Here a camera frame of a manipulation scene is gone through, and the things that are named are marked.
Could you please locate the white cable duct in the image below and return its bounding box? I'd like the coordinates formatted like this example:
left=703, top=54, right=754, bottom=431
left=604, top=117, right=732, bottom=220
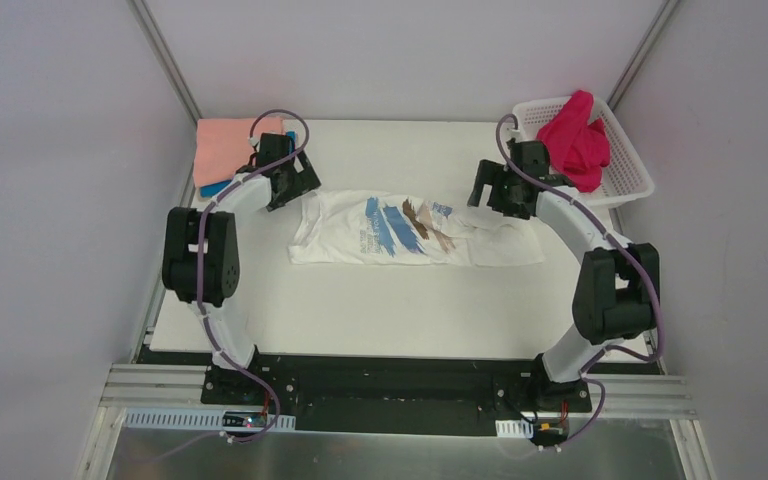
left=495, top=419, right=534, bottom=439
left=123, top=408, right=296, bottom=433

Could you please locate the purple cable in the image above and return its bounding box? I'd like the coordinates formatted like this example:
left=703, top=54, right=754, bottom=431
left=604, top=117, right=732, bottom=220
left=495, top=113, right=667, bottom=455
left=138, top=109, right=310, bottom=462

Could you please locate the white plastic basket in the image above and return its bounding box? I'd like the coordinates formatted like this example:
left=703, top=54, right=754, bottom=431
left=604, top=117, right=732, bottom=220
left=512, top=96, right=655, bottom=209

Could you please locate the pink folded t shirt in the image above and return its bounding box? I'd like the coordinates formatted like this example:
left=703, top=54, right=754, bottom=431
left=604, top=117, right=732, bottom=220
left=193, top=117, right=284, bottom=188

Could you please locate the right white cable duct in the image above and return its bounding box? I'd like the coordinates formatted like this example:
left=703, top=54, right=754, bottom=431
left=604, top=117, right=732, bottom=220
left=495, top=419, right=534, bottom=439

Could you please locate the left white cable duct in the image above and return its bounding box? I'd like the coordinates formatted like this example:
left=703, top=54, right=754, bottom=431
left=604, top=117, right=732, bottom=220
left=123, top=408, right=296, bottom=433

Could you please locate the white printed t shirt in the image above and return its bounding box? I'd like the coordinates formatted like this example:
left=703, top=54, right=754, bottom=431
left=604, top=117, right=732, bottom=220
left=288, top=190, right=545, bottom=267

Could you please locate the magenta crumpled t shirt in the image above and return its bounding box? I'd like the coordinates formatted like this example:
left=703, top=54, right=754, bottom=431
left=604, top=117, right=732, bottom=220
left=537, top=90, right=611, bottom=193

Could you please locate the aluminium frame rail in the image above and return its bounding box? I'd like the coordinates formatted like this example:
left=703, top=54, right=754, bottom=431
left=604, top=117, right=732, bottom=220
left=101, top=364, right=698, bottom=420

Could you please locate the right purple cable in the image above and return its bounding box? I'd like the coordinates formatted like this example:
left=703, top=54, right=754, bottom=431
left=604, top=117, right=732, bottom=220
left=495, top=113, right=667, bottom=455

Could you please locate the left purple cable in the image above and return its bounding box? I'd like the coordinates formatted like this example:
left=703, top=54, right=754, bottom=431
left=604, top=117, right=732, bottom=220
left=138, top=109, right=310, bottom=462

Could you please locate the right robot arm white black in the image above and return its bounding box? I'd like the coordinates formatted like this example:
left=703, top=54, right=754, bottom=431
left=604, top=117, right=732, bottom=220
left=467, top=140, right=660, bottom=410

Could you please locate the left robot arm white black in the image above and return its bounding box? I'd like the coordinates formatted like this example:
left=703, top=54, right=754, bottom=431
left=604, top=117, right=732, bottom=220
left=161, top=133, right=321, bottom=405

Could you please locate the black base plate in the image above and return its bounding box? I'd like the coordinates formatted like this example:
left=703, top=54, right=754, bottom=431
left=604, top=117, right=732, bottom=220
left=133, top=344, right=662, bottom=439

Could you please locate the blue folded t shirt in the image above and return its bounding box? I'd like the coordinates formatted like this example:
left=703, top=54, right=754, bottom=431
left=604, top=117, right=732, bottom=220
left=195, top=131, right=297, bottom=198

